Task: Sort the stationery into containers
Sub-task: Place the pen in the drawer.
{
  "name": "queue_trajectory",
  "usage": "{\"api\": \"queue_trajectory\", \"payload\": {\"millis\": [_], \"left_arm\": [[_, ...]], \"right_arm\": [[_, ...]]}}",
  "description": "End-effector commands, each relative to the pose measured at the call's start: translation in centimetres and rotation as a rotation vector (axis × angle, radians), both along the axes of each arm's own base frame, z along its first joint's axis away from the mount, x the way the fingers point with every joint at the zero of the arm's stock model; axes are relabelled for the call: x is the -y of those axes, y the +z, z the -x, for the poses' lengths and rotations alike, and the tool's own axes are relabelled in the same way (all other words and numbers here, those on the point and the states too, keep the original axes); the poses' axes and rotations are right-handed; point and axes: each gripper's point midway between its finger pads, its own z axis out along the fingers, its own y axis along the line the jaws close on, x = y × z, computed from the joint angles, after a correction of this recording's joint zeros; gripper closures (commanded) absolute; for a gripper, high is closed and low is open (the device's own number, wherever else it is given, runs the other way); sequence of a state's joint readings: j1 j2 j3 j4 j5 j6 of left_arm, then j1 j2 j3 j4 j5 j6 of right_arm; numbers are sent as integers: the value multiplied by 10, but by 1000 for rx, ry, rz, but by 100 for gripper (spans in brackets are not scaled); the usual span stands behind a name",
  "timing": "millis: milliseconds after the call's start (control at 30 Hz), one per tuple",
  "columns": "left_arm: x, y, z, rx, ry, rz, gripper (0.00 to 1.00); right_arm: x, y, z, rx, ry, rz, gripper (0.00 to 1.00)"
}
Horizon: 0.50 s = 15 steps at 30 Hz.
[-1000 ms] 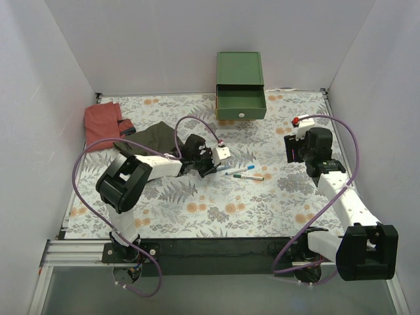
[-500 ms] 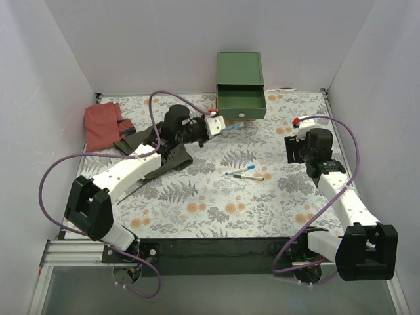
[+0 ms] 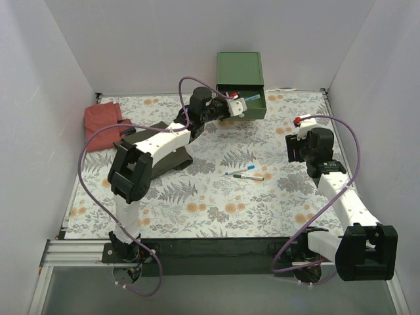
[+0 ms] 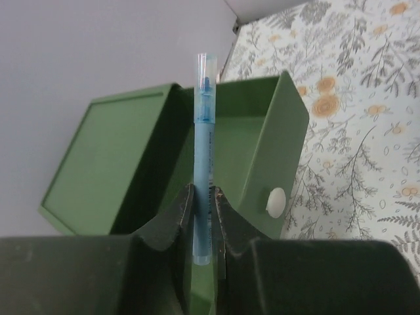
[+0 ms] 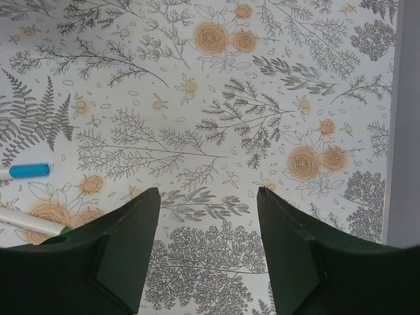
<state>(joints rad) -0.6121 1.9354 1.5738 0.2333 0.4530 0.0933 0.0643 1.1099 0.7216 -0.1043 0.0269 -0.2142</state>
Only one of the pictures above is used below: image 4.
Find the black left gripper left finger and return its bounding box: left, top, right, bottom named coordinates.
left=1, top=184, right=195, bottom=314

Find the floral table mat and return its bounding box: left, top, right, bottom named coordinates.
left=224, top=1, right=419, bottom=268

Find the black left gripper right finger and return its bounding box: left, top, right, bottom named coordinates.
left=213, top=187, right=419, bottom=314

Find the green red yellow drawer box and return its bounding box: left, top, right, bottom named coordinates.
left=39, top=83, right=191, bottom=236

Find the light blue pen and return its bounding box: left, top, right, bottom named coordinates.
left=192, top=53, right=217, bottom=266

